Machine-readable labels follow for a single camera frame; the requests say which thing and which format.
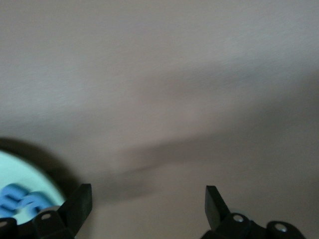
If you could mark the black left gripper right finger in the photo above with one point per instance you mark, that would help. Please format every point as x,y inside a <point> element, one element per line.
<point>214,209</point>

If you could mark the green plate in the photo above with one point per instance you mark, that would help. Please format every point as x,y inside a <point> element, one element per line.
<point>30,174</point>

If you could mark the blue foam letter m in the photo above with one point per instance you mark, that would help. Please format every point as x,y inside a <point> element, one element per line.
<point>15,191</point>

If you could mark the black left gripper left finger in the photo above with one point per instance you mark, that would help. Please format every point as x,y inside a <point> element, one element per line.
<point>74,211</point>

